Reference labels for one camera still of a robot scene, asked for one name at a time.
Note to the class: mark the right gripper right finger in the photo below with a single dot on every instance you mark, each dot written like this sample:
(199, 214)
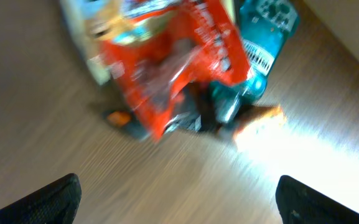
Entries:
(300, 204)

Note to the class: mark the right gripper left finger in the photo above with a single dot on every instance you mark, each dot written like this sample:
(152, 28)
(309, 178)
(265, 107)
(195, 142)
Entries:
(57, 202)

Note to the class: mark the orange small snack box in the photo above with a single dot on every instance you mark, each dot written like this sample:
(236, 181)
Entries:
(256, 121)

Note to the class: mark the blue mouthwash bottle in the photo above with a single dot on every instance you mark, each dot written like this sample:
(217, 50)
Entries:
(265, 26)

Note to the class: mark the yellow snack bag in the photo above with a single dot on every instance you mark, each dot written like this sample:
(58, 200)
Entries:
(151, 41)

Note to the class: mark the dark red snack packet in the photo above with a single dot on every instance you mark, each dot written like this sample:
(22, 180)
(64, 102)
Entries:
(147, 99)

